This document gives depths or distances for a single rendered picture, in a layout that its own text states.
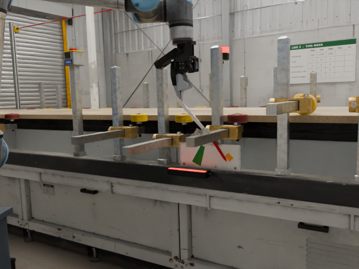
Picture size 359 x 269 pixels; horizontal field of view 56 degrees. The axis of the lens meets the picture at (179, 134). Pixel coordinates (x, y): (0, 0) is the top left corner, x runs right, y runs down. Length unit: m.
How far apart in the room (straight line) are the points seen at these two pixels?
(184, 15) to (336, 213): 0.86
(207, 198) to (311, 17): 7.58
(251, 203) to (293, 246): 0.35
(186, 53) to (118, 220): 1.13
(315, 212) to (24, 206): 1.94
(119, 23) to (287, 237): 10.64
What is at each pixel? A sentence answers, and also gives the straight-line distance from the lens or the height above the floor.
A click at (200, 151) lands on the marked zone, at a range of 1.34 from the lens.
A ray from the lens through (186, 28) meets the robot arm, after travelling 1.27.
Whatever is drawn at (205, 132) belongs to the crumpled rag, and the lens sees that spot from 1.08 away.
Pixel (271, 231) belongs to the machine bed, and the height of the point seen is 0.38.
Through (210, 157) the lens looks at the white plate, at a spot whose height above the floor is 0.75.
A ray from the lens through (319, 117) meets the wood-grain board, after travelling 1.37.
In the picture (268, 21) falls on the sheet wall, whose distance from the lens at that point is 9.00.
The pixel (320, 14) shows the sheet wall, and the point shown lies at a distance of 8.65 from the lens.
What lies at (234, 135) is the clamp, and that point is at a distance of 1.27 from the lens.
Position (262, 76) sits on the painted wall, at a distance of 8.86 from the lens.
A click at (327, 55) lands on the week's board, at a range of 8.46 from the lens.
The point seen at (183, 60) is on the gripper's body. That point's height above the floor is 1.12.
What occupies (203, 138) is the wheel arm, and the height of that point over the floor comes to 0.85.
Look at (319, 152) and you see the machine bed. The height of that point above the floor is 0.75.
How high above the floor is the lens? 0.99
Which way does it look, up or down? 7 degrees down
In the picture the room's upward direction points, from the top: 2 degrees counter-clockwise
